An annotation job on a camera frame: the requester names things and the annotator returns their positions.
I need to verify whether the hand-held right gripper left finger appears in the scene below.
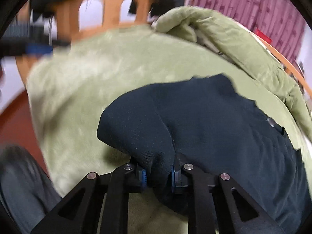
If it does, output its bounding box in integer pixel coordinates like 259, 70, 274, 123
30, 163, 147, 234

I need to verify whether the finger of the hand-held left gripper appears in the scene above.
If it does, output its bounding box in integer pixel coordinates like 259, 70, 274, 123
0, 39, 71, 58

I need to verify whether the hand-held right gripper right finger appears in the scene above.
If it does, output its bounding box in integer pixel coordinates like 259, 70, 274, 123
171, 162, 285, 234

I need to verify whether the dark teal garment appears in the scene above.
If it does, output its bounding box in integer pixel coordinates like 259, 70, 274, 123
97, 74, 312, 234

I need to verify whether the green bed sheet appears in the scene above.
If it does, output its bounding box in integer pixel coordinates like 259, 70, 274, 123
26, 24, 312, 234

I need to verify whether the wooden headboard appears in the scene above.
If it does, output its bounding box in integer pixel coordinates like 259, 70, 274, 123
52, 0, 159, 42

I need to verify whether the person's grey trouser leg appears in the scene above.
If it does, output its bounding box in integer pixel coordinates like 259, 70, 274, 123
0, 145, 63, 234

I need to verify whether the green white flower print quilt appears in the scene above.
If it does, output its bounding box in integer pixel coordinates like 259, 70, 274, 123
155, 6, 312, 152

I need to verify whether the red object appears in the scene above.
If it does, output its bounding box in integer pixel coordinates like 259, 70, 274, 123
255, 29, 272, 45

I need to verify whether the pink striped curtain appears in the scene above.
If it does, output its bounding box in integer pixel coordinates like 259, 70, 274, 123
184, 0, 306, 65

